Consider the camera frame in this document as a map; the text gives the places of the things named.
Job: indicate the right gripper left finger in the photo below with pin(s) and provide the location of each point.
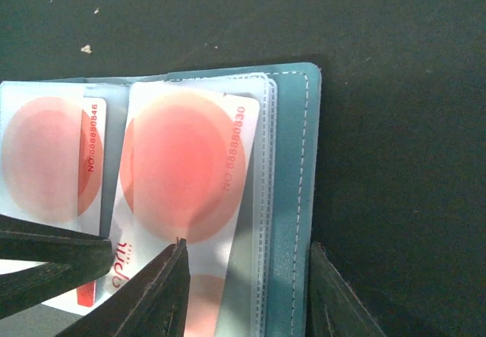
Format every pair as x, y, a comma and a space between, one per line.
153, 303

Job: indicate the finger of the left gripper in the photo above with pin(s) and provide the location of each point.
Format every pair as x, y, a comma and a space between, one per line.
68, 259

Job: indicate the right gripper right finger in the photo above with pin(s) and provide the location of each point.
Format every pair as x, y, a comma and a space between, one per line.
335, 309

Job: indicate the red white card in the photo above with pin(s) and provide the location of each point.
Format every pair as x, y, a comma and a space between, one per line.
182, 174
52, 154

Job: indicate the blue card holder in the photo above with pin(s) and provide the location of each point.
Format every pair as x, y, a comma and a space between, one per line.
265, 290

